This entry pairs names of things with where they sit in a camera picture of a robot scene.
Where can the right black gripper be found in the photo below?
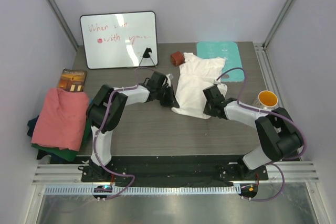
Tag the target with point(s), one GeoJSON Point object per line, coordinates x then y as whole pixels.
{"type": "Point", "coordinates": [207, 111]}

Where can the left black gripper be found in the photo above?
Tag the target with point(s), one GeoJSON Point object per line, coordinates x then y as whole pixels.
{"type": "Point", "coordinates": [171, 102]}

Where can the white t shirt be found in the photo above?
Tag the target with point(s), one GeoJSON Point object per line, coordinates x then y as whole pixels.
{"type": "Point", "coordinates": [196, 74]}

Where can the red brown cube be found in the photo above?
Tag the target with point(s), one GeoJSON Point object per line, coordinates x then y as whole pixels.
{"type": "Point", "coordinates": [177, 58]}

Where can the small white whiteboard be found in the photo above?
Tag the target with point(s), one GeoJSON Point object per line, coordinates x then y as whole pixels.
{"type": "Point", "coordinates": [118, 40]}

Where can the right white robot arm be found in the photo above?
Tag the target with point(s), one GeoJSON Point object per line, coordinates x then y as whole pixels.
{"type": "Point", "coordinates": [278, 136]}

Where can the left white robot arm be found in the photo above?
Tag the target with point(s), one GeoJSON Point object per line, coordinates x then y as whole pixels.
{"type": "Point", "coordinates": [106, 109]}

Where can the white mug yellow inside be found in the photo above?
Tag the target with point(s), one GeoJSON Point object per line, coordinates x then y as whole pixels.
{"type": "Point", "coordinates": [266, 100]}

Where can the teal cutting board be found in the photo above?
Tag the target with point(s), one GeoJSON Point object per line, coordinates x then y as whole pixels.
{"type": "Point", "coordinates": [223, 53]}

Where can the brown book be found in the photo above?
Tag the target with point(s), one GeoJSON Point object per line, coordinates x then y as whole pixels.
{"type": "Point", "coordinates": [72, 80]}

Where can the pink folded t shirt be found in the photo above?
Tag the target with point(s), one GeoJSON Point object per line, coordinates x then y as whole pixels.
{"type": "Point", "coordinates": [62, 120]}

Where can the green folded t shirt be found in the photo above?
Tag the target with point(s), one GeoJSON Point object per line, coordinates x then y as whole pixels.
{"type": "Point", "coordinates": [65, 154]}

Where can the right aluminium rail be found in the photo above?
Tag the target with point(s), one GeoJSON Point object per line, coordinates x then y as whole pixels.
{"type": "Point", "coordinates": [268, 72]}

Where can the aluminium rail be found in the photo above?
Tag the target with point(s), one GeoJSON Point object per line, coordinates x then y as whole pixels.
{"type": "Point", "coordinates": [268, 72]}
{"type": "Point", "coordinates": [50, 174]}

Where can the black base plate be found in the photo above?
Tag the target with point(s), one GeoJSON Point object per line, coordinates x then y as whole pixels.
{"type": "Point", "coordinates": [188, 171]}

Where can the perforated cable tray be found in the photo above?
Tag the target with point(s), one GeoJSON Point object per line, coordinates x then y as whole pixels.
{"type": "Point", "coordinates": [101, 190]}

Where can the front aluminium rail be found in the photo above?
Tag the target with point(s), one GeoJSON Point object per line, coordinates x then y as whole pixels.
{"type": "Point", "coordinates": [50, 174]}

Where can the left aluminium frame post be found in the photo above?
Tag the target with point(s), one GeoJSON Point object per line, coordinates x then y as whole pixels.
{"type": "Point", "coordinates": [59, 16]}

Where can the aluminium frame post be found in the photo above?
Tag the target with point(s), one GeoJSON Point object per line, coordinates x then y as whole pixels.
{"type": "Point", "coordinates": [59, 16]}
{"type": "Point", "coordinates": [278, 21]}

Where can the right aluminium frame post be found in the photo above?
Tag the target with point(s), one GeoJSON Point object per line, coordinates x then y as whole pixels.
{"type": "Point", "coordinates": [278, 21]}

